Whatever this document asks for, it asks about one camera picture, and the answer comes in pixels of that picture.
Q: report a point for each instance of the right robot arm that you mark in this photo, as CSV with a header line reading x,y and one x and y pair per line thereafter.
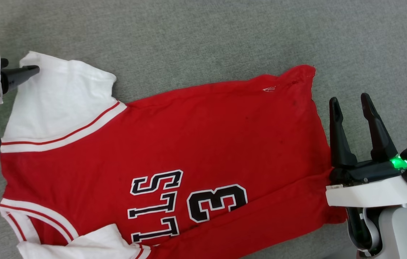
x,y
401,233

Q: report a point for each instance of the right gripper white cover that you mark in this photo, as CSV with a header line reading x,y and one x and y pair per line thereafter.
x,y
369,190

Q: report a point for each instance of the red white basketball jersey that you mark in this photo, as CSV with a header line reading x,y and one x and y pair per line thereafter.
x,y
189,136

